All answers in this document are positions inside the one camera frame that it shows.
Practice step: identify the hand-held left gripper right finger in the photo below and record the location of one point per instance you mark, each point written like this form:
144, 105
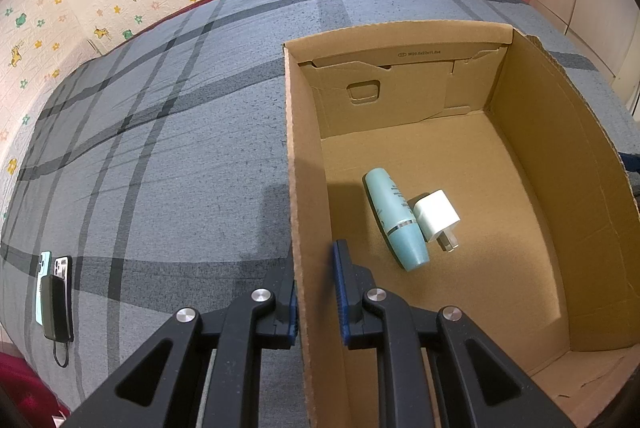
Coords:
341, 278

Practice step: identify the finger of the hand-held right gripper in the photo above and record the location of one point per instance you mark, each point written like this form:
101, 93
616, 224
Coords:
632, 160

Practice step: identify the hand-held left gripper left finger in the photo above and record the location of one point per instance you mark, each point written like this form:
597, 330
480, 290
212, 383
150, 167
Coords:
290, 313

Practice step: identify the teal cosmetic tube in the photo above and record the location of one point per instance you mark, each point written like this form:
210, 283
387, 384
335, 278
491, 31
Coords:
395, 218

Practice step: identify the small white charger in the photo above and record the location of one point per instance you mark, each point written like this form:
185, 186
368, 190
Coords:
437, 210

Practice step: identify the cardboard box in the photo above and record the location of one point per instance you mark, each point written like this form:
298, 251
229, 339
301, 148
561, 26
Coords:
500, 147

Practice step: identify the phone with black-white case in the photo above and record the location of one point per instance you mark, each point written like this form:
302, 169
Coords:
62, 265

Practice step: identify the black power bank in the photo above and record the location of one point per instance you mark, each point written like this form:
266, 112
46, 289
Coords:
56, 308

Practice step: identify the teal phone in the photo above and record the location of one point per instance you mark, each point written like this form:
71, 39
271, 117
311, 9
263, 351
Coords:
39, 273

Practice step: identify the red cloth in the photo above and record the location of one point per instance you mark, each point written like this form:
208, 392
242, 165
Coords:
25, 388

